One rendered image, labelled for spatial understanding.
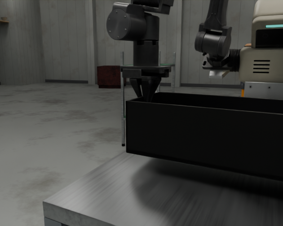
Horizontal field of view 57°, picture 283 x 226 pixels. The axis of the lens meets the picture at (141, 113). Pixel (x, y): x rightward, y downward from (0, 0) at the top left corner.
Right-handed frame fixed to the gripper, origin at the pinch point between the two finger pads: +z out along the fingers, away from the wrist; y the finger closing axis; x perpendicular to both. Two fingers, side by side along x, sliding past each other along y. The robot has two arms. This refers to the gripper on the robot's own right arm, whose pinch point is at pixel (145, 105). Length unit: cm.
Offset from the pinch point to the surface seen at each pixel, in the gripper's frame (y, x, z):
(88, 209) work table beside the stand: 2.1, -24.8, 12.4
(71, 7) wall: -702, 789, -190
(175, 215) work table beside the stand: 14.8, -20.0, 12.3
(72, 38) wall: -704, 788, -72
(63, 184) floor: -121, 96, 94
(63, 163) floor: -151, 128, 95
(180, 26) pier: -270, 830, -105
